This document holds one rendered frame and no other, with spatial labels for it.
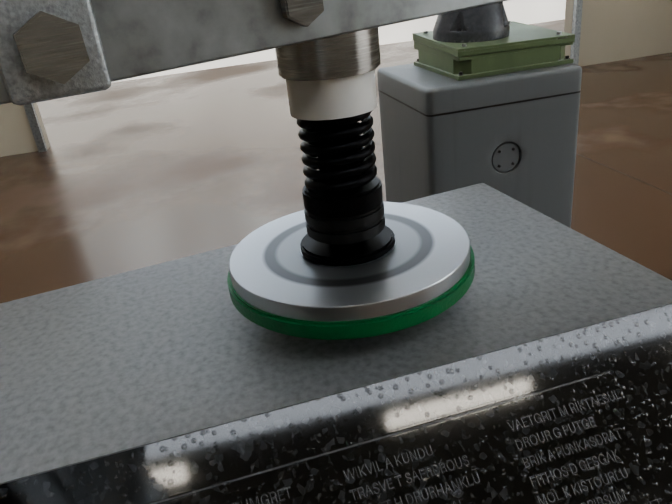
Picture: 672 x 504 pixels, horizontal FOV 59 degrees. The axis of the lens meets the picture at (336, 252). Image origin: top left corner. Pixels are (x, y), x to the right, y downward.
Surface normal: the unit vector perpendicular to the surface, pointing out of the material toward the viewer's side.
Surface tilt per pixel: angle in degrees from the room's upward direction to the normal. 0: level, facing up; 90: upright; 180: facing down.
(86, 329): 0
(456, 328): 0
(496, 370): 45
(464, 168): 90
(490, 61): 90
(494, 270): 0
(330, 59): 90
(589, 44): 90
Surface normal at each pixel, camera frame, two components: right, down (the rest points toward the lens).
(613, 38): 0.24, 0.39
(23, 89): 0.49, 0.33
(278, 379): -0.11, -0.90
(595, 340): 0.12, -0.36
